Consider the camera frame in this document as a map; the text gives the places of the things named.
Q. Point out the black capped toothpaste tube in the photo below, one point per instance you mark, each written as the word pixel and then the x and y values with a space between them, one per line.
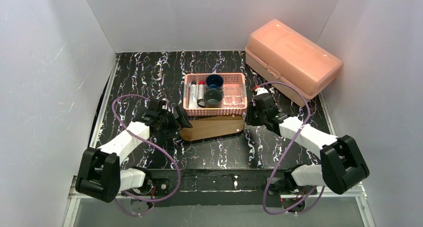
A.
pixel 193 95

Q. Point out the large pink lidded box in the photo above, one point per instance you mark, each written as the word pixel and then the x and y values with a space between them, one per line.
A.
pixel 297 67

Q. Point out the brown wooden oval tray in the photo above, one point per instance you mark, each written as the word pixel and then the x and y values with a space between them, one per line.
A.
pixel 212 127

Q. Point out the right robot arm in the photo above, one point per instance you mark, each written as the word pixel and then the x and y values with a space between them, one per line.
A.
pixel 342 164

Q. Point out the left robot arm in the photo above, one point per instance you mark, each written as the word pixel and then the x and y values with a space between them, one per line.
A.
pixel 100 175

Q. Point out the grey green mug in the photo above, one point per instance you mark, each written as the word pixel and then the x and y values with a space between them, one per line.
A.
pixel 211 98

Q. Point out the clear packaged toothbrushes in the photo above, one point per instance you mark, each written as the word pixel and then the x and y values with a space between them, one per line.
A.
pixel 233 97

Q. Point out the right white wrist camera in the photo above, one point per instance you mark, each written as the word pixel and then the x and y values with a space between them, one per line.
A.
pixel 259 90

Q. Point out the dark blue mug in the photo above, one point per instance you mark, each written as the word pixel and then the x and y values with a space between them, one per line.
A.
pixel 214 81

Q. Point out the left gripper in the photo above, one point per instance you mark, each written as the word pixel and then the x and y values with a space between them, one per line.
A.
pixel 175 117

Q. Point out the pink plastic basket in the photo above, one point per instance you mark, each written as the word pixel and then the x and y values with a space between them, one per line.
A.
pixel 230 80

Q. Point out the red capped toothpaste tube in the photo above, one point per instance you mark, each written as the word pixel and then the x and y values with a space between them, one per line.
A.
pixel 201 91

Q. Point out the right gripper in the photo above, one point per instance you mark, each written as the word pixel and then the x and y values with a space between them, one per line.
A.
pixel 255 113

